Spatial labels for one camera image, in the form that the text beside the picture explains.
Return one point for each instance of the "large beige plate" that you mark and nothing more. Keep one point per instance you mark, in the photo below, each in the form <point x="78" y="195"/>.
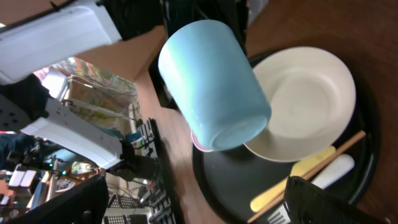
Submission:
<point x="312" y="95"/>

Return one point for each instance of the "round black tray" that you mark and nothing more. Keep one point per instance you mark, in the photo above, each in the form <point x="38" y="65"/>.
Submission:
<point x="230" y="179"/>

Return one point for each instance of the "wooden chopstick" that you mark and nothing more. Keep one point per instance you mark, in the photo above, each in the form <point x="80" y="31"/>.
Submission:
<point x="265" y="201"/>

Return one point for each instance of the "white plastic fork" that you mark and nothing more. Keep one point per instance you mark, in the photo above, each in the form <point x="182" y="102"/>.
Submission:
<point x="329" y="175"/>

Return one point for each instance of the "small pink bowl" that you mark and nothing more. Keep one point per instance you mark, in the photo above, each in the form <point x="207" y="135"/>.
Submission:
<point x="197" y="144"/>

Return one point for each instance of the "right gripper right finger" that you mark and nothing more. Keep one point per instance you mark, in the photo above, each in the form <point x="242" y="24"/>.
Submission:
<point x="308" y="204"/>

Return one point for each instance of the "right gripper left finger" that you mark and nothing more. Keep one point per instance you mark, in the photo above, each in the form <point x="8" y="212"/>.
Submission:
<point x="84" y="203"/>

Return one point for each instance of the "light blue cup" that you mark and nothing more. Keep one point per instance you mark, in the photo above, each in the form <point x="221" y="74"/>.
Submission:
<point x="213" y="85"/>

